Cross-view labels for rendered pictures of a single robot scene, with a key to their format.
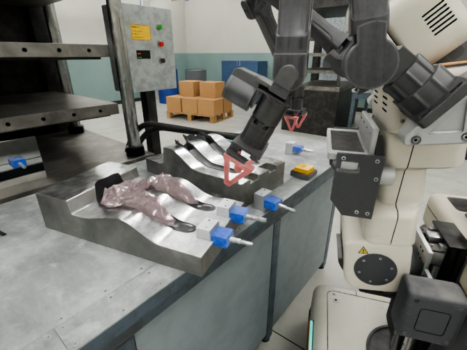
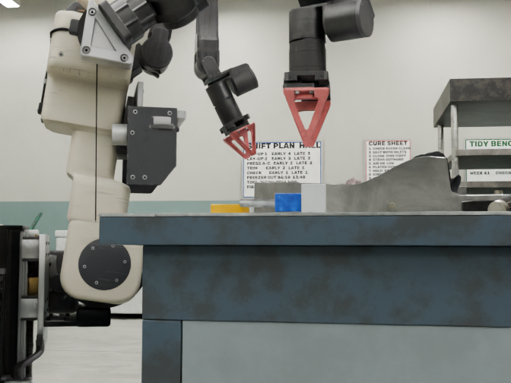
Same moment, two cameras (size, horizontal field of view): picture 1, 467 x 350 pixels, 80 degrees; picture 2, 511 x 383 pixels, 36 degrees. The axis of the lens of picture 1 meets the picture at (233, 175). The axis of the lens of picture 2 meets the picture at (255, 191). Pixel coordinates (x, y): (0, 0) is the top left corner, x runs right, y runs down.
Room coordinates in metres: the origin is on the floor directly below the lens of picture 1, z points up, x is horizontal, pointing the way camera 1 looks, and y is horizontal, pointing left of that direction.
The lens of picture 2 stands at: (2.31, -0.93, 0.76)
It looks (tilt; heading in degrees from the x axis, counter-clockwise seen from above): 4 degrees up; 151
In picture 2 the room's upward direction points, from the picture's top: straight up
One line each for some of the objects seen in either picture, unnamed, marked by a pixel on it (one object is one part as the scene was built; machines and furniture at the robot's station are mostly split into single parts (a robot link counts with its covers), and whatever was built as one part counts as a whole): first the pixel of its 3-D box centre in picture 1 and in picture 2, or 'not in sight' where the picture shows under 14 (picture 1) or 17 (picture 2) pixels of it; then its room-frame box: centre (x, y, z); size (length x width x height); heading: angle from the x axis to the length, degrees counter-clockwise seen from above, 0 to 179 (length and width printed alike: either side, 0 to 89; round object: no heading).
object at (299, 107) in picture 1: (296, 104); (307, 67); (1.32, -0.29, 1.04); 0.10 x 0.07 x 0.07; 144
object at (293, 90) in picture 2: (297, 119); (306, 109); (1.34, -0.31, 0.96); 0.07 x 0.07 x 0.09; 54
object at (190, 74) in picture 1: (196, 86); not in sight; (8.04, 1.02, 0.44); 0.59 x 0.59 x 0.88
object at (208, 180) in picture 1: (211, 161); (383, 196); (1.02, 0.09, 0.87); 0.50 x 0.26 x 0.14; 50
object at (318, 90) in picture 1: (328, 68); not in sight; (5.33, -1.70, 1.03); 1.54 x 0.94 x 2.06; 144
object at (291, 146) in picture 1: (299, 148); (282, 203); (1.29, -0.32, 0.83); 0.13 x 0.05 x 0.05; 55
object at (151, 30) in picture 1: (153, 146); not in sight; (1.63, 0.49, 0.74); 0.30 x 0.22 x 1.47; 140
